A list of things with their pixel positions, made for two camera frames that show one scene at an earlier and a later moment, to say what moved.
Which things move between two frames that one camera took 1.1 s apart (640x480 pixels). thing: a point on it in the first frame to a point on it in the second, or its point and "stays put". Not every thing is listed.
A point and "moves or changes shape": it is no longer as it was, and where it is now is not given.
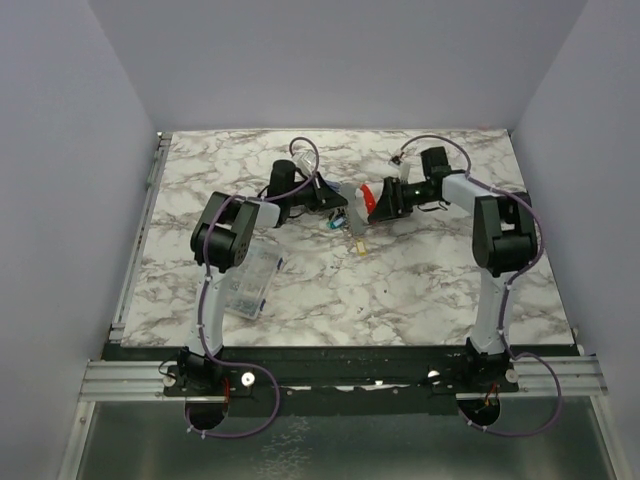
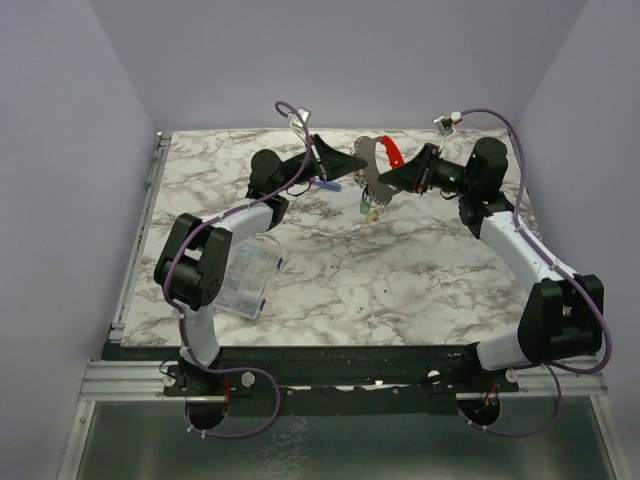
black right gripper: (391, 198) to (426, 168)
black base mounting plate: (331, 380) stays put
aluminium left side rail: (152, 186) stays put
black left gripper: (323, 196) to (332, 163)
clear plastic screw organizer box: (249, 287) stays put
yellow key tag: (361, 248) moves or changes shape
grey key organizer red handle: (361, 204) to (365, 148)
